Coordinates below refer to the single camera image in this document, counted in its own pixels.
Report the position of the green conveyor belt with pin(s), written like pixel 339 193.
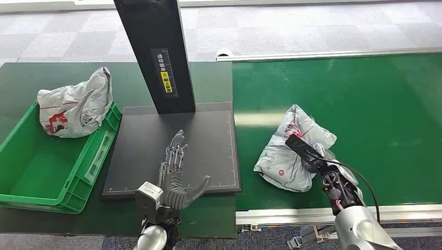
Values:
pixel 362 114

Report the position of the small metal conveyor bracket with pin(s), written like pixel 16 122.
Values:
pixel 249 228

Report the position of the white conveyor roller cap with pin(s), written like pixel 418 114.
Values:
pixel 224 52

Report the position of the aluminium conveyor side rail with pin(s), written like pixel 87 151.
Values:
pixel 310 55
pixel 283 215

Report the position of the green plastic crate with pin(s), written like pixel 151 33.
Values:
pixel 38 169

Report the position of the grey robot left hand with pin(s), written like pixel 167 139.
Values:
pixel 174 193

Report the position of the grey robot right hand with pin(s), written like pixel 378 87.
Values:
pixel 302 146

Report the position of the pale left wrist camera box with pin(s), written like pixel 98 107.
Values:
pixel 148 202

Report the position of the black scanner column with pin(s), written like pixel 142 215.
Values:
pixel 152 31

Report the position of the large metal conveyor bracket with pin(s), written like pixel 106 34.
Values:
pixel 310 236

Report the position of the black yellow column label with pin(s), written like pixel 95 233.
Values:
pixel 164 73

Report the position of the black scanner base plate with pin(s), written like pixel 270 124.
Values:
pixel 145 148

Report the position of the dark green table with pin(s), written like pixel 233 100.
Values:
pixel 34 76

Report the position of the grey plastic mailer package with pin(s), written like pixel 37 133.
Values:
pixel 283 165
pixel 77 107

